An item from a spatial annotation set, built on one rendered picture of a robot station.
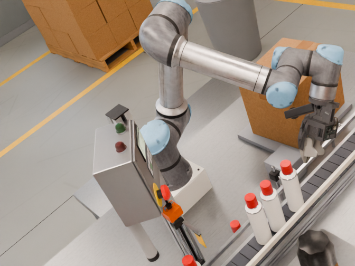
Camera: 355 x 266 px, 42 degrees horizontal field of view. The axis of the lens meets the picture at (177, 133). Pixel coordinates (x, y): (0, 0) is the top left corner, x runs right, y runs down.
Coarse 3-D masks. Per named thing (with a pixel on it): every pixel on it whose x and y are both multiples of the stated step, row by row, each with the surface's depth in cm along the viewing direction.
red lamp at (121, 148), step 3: (117, 141) 104; (120, 141) 103; (117, 144) 103; (120, 144) 103; (123, 144) 103; (117, 147) 103; (120, 147) 103; (123, 147) 103; (126, 147) 104; (117, 150) 103; (120, 150) 103; (123, 150) 103; (126, 150) 104; (117, 153) 104; (120, 153) 103
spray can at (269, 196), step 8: (264, 184) 136; (264, 192) 136; (272, 192) 136; (264, 200) 137; (272, 200) 137; (264, 208) 141; (272, 208) 139; (280, 208) 140; (272, 216) 141; (280, 216) 142; (272, 224) 144; (280, 224) 144
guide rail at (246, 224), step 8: (352, 120) 163; (344, 128) 161; (336, 136) 159; (328, 144) 157; (312, 160) 154; (304, 168) 153; (280, 192) 148; (248, 224) 143; (240, 232) 141; (232, 240) 140; (224, 248) 139; (216, 256) 138; (208, 264) 136
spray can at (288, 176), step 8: (288, 160) 139; (288, 168) 138; (280, 176) 142; (288, 176) 140; (296, 176) 141; (288, 184) 141; (296, 184) 142; (288, 192) 144; (296, 192) 144; (288, 200) 147; (296, 200) 146; (296, 208) 148
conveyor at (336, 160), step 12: (348, 144) 164; (336, 156) 162; (348, 156) 160; (324, 168) 160; (336, 168) 158; (348, 168) 156; (312, 180) 157; (324, 180) 156; (336, 180) 154; (312, 192) 154; (324, 192) 152; (312, 204) 150; (288, 216) 150; (252, 240) 147; (240, 252) 145; (252, 252) 144; (228, 264) 144; (240, 264) 142
